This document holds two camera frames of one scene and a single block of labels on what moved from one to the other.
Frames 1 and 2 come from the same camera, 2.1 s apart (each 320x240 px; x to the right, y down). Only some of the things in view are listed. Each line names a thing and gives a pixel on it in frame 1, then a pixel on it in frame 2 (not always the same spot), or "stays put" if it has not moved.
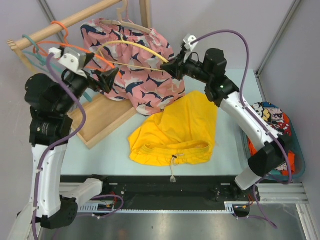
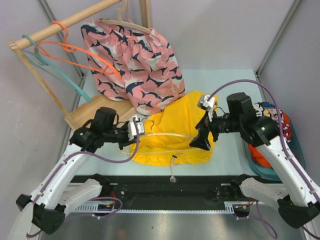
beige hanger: (121, 22) stays put
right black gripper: (176, 67) → (200, 140)
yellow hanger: (132, 43) → (152, 133)
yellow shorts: (183, 132) stays put
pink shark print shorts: (138, 54) stays put
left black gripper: (107, 78) → (127, 142)
